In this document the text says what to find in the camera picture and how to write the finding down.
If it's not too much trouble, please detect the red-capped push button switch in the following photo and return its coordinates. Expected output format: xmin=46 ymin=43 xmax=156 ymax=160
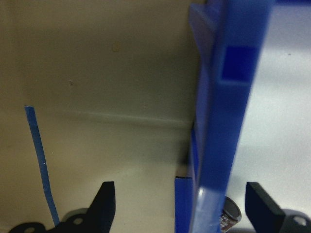
xmin=218 ymin=196 xmax=242 ymax=232

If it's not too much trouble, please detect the blue bin holding capacitors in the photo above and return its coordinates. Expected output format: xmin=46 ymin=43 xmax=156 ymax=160
xmin=174 ymin=0 xmax=311 ymax=233

